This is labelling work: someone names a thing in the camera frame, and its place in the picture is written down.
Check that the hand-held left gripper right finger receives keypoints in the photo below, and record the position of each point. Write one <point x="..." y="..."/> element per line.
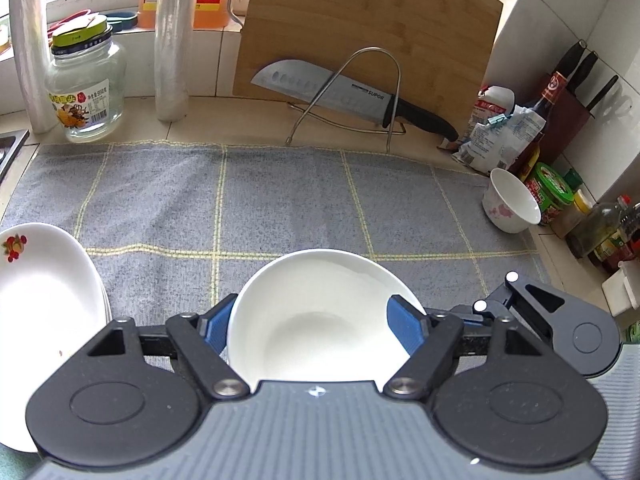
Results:
<point x="405" y="325"/>

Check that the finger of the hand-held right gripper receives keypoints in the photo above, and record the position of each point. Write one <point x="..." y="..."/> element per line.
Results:
<point x="497" y="307"/>

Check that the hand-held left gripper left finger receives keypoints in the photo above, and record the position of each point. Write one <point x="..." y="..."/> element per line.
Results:
<point x="217" y="325"/>

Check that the white bowl pink flowers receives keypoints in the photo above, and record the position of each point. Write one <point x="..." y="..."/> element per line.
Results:
<point x="507" y="200"/>
<point x="310" y="320"/>

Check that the white plastic container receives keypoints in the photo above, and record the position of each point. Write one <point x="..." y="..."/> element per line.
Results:
<point x="622" y="290"/>

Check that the yellow label sauce bottle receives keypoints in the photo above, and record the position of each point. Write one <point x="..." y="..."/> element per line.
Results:
<point x="617" y="250"/>

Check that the glass oil bottle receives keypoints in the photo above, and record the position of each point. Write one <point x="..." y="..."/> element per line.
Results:
<point x="595" y="230"/>

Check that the grey teal checked towel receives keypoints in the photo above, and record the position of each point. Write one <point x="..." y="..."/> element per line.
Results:
<point x="250" y="200"/>

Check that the green lid sauce jar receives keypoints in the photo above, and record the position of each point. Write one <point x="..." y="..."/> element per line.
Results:
<point x="550" y="185"/>

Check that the yellow lid jar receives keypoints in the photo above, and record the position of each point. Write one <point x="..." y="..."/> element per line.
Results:
<point x="582" y="200"/>

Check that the green cap bottle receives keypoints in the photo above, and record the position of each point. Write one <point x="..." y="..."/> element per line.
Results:
<point x="573" y="180"/>

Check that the blue white seasoning bag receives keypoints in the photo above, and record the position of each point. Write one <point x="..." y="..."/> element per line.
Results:
<point x="515" y="135"/>

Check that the blue bag clip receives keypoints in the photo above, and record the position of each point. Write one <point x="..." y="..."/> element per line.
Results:
<point x="497" y="120"/>

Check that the brown knife block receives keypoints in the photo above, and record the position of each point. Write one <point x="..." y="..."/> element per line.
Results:
<point x="565" y="120"/>

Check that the red white seasoning bag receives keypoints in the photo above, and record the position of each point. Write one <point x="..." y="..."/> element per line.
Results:
<point x="492" y="102"/>

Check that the dark soy sauce bottle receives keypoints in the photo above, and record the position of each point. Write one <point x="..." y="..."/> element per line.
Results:
<point x="545" y="105"/>

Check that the glass jar green lid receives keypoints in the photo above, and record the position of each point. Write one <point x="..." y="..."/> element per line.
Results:
<point x="85" y="90"/>

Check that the stainless steel sink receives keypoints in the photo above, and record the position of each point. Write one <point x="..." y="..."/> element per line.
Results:
<point x="10" y="150"/>

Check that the plastic wrap roll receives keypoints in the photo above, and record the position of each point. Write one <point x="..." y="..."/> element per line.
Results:
<point x="30" y="50"/>
<point x="174" y="40"/>

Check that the bamboo cutting board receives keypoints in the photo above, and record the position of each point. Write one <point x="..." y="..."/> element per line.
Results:
<point x="375" y="10"/>

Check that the teal plastic dish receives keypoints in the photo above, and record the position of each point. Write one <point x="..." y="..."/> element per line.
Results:
<point x="122" y="19"/>

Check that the red plastic dish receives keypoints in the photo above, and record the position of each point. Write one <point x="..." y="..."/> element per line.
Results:
<point x="65" y="22"/>

